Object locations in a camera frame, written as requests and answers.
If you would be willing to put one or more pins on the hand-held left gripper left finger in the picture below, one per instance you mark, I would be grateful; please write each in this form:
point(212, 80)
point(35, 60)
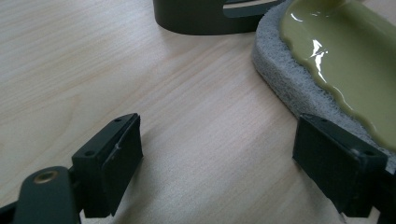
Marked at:
point(109, 165)

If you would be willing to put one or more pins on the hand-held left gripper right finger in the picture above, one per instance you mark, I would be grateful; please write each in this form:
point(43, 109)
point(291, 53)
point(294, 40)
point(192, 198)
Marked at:
point(333, 158)

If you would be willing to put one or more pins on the green scrub brush grey pad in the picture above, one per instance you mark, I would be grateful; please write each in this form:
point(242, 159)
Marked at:
point(330, 62)

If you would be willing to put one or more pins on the dark green slotted holder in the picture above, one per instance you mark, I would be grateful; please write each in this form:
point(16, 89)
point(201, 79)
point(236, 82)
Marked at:
point(199, 17)

